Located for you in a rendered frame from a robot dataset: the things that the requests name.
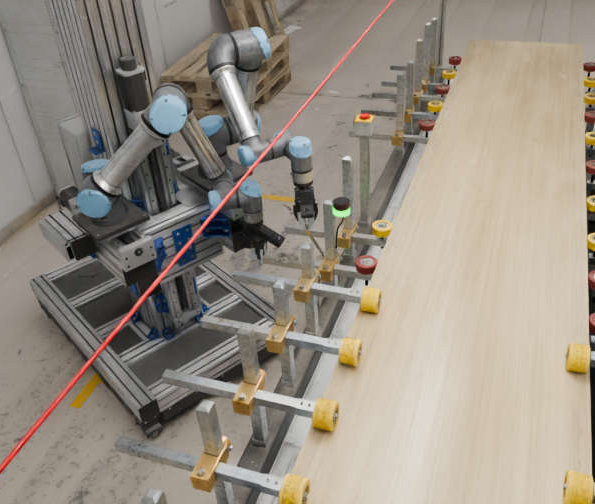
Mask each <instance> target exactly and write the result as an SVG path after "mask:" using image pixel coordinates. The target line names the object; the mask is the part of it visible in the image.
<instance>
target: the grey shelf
mask: <svg viewBox="0 0 595 504"><path fill-rule="evenodd" d="M48 1H49V0H46V2H45V0H0V8H1V9H0V23H1V27H2V30H3V33H4V36H5V39H6V42H7V45H8V48H9V51H10V54H11V57H12V60H13V63H14V66H15V69H16V72H17V75H18V79H19V82H20V85H21V88H22V91H23V94H24V97H25V100H26V103H27V106H28V109H29V112H30V115H31V118H32V121H33V124H34V127H35V131H36V134H37V137H38V140H39V143H40V146H41V149H42V152H43V155H44V158H45V161H46V164H47V167H48V170H49V173H50V176H51V180H52V183H53V186H54V189H55V192H56V195H57V196H56V197H57V199H58V197H59V195H58V191H59V190H60V189H62V188H64V187H67V186H70V185H72V184H73V185H75V183H74V179H73V176H72V173H71V169H70V166H69V163H68V160H67V156H66V153H65V150H64V146H63V143H62V140H61V137H60V133H59V130H58V127H57V123H56V122H57V121H60V120H63V119H66V118H70V117H73V116H76V115H77V114H78V115H79V114H81V113H80V110H78V109H79V106H78V102H77V99H76V95H75V92H74V88H73V84H72V81H71V77H70V74H68V73H69V70H68V66H67V63H66V59H65V56H64V52H63V48H62V45H61V41H60V38H59V34H58V30H57V27H56V23H55V20H54V16H53V12H52V9H51V5H50V2H48ZM46 4H47V5H46ZM49 5H50V6H49ZM47 7H48V9H47ZM1 11H2V12H1ZM48 11H49V12H48ZM51 12H52V13H51ZM2 14H3V15H2ZM49 15H50V16H49ZM3 17H4V18H3ZM4 20H5V21H4ZM5 23H6V24H5ZM8 33H9V34H8ZM9 36H10V37H9ZM10 39H11V40H10ZM11 42H12V43H11ZM12 45H13V46H12ZM13 48H14V49H13ZM14 51H15V52H14ZM15 54H16V55H15ZM60 54H61V55H60ZM16 57H17V59H16ZM61 57H62V59H61ZM17 61H18V62H17ZM62 61H63V62H62ZM18 64H19V65H18ZM63 64H64V66H63ZM19 67H20V68H19ZM66 67H67V68H66ZM64 68H65V69H64ZM20 70H21V71H20ZM67 70H68V71H67ZM65 71H66V73H65ZM21 73H22V74H21ZM66 75H67V76H66ZM22 76H23V77H22ZM23 79H24V80H23ZM26 88H27V90H26ZM27 92H28V93H27ZM28 95H29V96H28ZM29 98H30V99H29ZM30 101H31V102H30ZM31 104H32V105H31ZM77 106H78V107H77ZM32 107H33V108H32ZM75 107H76V108H75ZM33 110H34V111H33ZM76 111H77V112H76ZM34 113H35V114H34ZM35 116H36V117H35ZM36 119H37V121H36ZM37 123H38V124H37ZM38 126H39V127H38ZM39 129H40V130H39ZM40 132H41V133H40ZM43 141H44V142H43ZM44 144H45V145H44ZM45 147H46V148H45ZM46 150H47V151H46ZM47 154H48V155H47ZM48 157H49V158H48ZM49 160H50V161H49ZM50 163H51V164H50ZM51 166H52V167H51ZM52 169H53V170H52ZM53 172H54V173H53ZM54 175H55V176H54ZM55 178H56V179H55ZM58 188H59V189H58Z"/></svg>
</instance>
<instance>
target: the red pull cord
mask: <svg viewBox="0 0 595 504"><path fill-rule="evenodd" d="M393 1H394V0H391V1H390V2H389V4H388V5H387V6H386V7H385V8H384V9H383V11H382V12H381V13H380V14H379V15H378V17H377V18H376V19H375V20H374V21H373V23H372V24H371V25H370V26H369V27H368V28H367V30H366V31H365V32H364V33H363V34H362V36H361V37H360V38H359V39H358V40H357V42H356V43H355V44H354V45H353V46H352V47H351V49H350V50H349V51H348V52H347V53H346V55H345V56H344V57H343V58H342V59H341V61H340V62H339V63H338V64H337V65H336V66H335V68H334V69H333V70H332V71H331V72H330V74H329V75H328V76H327V77H326V78H325V80H324V81H323V82H322V83H321V84H320V85H319V87H318V88H317V89H316V90H315V91H314V93H313V94H312V95H311V96H310V97H309V99H308V100H307V101H306V102H305V103H304V104H303V106H302V107H301V108H300V109H299V110H298V112H297V113H296V114H295V115H294V116H293V117H292V119H291V120H290V121H289V122H288V123H287V125H286V126H285V127H284V128H283V129H282V131H281V132H280V133H279V134H278V135H277V136H276V138H275V139H274V140H273V141H272V142H271V144H270V145H269V146H268V147H267V148H266V150H265V151H264V152H263V153H262V154H261V155H260V157H259V158H258V159H257V160H256V161H255V163H254V164H253V165H252V166H251V167H250V169H249V170H248V171H247V172H246V173H245V174H244V176H243V177H242V178H241V179H240V180H239V182H238V183H237V184H236V185H235V186H234V188H233V189H232V190H231V191H230V192H229V193H228V195H227V196H226V197H225V198H224V199H223V201H222V202H221V203H220V204H219V205H218V207H217V208H216V209H215V210H214V211H213V212H212V214H211V215H210V216H209V217H208V218H207V220H206V221H205V222H204V223H203V224H202V226H201V227H200V228H199V229H198V230H197V231H196V233H195V234H194V235H193V236H192V237H191V239H190V240H189V241H188V242H187V243H186V245H185V246H184V247H183V248H182V249H181V250H180V252H179V253H178V254H177V255H176V256H175V258H174V259H173V260H172V261H171V262H170V263H169V265H168V266H167V267H166V268H165V269H164V271H163V272H162V273H161V274H160V275H159V277H158V278H157V279H156V280H155V281H154V282H153V284H152V285H151V286H150V287H149V288H148V290H147V291H146V292H145V293H144V294H143V296H142V297H141V298H140V299H139V300H138V301H137V303H136V304H135V305H134V306H133V307H132V309H131V310H130V311H129V312H128V313H127V315H126V316H125V317H124V318H123V319H122V320H121V322H120V323H119V324H118V325H117V326H116V328H115V329H114V330H113V331H112V332H111V334H110V335H109V336H108V337H107V338H106V339H105V341H104V342H103V343H102V344H101V345H100V347H99V348H98V349H97V350H96V351H95V353H94V354H93V355H92V356H91V357H90V358H89V360H88V361H87V362H86V363H85V364H84V366H83V367H82V368H81V369H80V370H79V372H78V373H77V374H76V375H75V376H74V377H73V379H72V380H71V381H70V382H69V383H68V385H67V386H66V387H65V388H64V389H63V391H62V392H61V393H60V394H59V395H58V396H57V398H56V399H55V400H54V401H53V402H52V404H51V405H50V406H49V407H48V408H47V409H46V411H45V412H44V413H43V414H42V415H41V417H40V418H39V419H38V420H37V421H36V423H35V424H34V425H33V426H32V427H31V428H30V430H29V431H28V432H27V433H26V434H25V436H24V437H23V438H22V439H21V440H20V442H19V443H18V444H17V445H16V446H15V447H14V449H13V450H12V451H11V452H10V453H9V455H8V456H7V457H6V458H5V459H4V461H3V462H2V463H1V464H0V474H1V473H2V472H3V470H4V469H5V468H6V467H7V466H8V464H9V463H10V462H11V461H12V460H13V458H14V457H15V456H16V455H17V454H18V452H19V451H20V450H21V449H22V448H23V446H24V445H25V444H26V443H27V442H28V440H29V439H30V438H31V437H32V435H33V434H34V433H35V432H36V431H37V429H38V428H39V427H40V426H41V425H42V423H43V422H44V421H45V420H46V419H47V417H48V416H49V415H50V414H51V413H52V411H53V410H54V409H55V408H56V407H57V405H58V404H59V403H60V402H61V401H62V399H63V398H64V397H65V396H66V395H67V393H68V392H69V391H70V390H71V389H72V387H73V386H74V385H75V384H76V383H77V381H78V380H79V379H80V378H81V376H82V375H83V374H84V373H85V372H86V370H87V369H88V368H89V367H90V366H91V364H92V363H93V362H94V361H95V360H96V358H97V357H98V356H99V355H100V354H101V352H102V351H103V350H104V349H105V348H106V346H107V345H108V344H109V343H110V342H111V340H112V339H113V338H114V337H115V336H116V334H117V333H118V332H119V331H120V330H121V328H122V327H123V326H124V325H125V324H126V322H127V321H128V320H129V319H130V317H131V316H132V315H133V314H134V313H135V311H136V310H137V309H138V308H139V307H140V305H141V304H142V303H143V302H144V301H145V299H146V298H147V297H148V296H149V295H150V293H151V292H152V291H153V290H154V289H155V287H156V286H157V285H158V284H159V283H160V281H161V280H162V279H163V278H164V277H165V275H166V274H167V273H168V272H169V271H170V269H171V268H172V267H173V266H174V264H175V263H176V262H177V261H178V260H179V258H180V257H181V256H182V255H183V254H184V252H185V251H186V250H187V249H188V248H189V246H190V245H191V244H192V243H193V242H194V240H195V239H196V238H197V237H198V236H199V234H200V233H201V232H202V231H203V230H204V228H205V227H206V226H207V225H208V224H209V222H210V221H211V220H212V219H213V218H214V216H215V215H216V214H217V213H218V212H219V210H220V209H221V208H222V207H223V205H224V204H225V203H226V202H227V201H228V199H229V198H230V197H231V196H232V195H233V193H234V192H235V191H236V190H237V189H238V187H239V186H240V185H241V184H242V183H243V181H244V180H245V179H246V178H247V177H248V175H249V174H250V173H251V172H252V171H253V169H254V168H255V167H256V166H257V165H258V163H259V162H260V161H261V160H262V159H263V157H264V156H265V155H266V154H267V153H268V151H269V150H270V149H271V148H272V146H273V145H274V144H275V143H276V142H277V140H278V139H279V138H280V137H281V136H282V134H283V133H284V132H285V131H286V130H287V128H288V127H289V126H290V125H291V124H292V122H293V121H294V120H295V119H296V118H297V116H298V115H299V114H300V113H301V112H302V110H303V109H304V108H305V107H306V106H307V104H308V103H309V102H310V101H311V100H312V98H313V97H314V96H315V95H316V93H317V92H318V91H319V90H320V89H321V87H322V86H323V85H324V84H325V83H326V81H327V80H328V79H329V78H330V77H331V75H332V74H333V73H334V72H335V71H336V69H337V68H338V67H339V66H340V65H341V63H342V62H343V61H344V60H345V59H346V57H347V56H348V55H349V54H350V53H351V51H352V50H353V49H354V48H355V47H356V45H357V44H358V43H359V42H360V41H361V39H362V38H363V37H364V36H365V34H366V33H367V32H368V31H369V30H370V28H371V27H372V26H373V25H374V24H375V22H376V21H377V20H378V19H379V18H380V16H381V15H382V14H383V13H384V12H385V10H386V9H387V8H388V7H389V6H390V4H391V3H392V2H393Z"/></svg>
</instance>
